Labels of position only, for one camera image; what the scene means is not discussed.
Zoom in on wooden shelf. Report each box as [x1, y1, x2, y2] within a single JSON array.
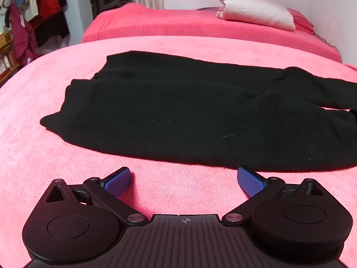
[[0, 31, 21, 82]]

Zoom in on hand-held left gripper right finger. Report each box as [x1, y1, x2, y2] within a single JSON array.
[[222, 167, 328, 226]]

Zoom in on folded red cloth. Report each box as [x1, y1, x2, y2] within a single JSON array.
[[287, 8, 315, 35]]

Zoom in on bed with red cover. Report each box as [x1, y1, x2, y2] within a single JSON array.
[[82, 3, 343, 63]]

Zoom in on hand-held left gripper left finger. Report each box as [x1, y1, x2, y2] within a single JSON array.
[[42, 167, 147, 226]]

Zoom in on black hanging garment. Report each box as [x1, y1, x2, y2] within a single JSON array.
[[35, 0, 70, 48]]

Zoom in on black pants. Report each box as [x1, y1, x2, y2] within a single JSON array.
[[40, 51, 357, 173]]

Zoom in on magenta hanging garment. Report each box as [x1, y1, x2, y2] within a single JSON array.
[[10, 6, 39, 61]]

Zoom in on pale pink pillow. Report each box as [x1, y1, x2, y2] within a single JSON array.
[[216, 0, 296, 32]]

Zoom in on pink fleece blanket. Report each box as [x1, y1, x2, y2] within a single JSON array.
[[0, 35, 357, 268]]

